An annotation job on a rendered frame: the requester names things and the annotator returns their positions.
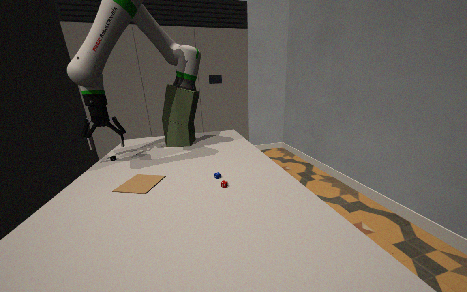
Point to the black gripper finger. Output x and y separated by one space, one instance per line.
119 131
88 136

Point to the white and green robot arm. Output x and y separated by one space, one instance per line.
113 16

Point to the tan flat square mat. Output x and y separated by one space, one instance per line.
139 184

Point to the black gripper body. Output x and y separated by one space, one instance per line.
99 113

